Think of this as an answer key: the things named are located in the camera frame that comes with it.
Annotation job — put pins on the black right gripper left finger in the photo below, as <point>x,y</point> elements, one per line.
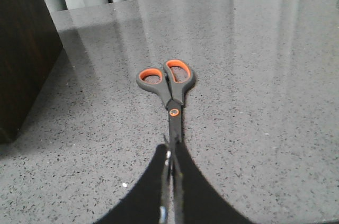
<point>144,201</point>

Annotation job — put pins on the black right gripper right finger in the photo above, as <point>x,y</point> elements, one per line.
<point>195,199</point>

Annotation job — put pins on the grey orange handled scissors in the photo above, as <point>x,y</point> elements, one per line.
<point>171,84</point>

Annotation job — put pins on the dark wooden drawer cabinet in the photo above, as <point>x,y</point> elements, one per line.
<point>30,46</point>

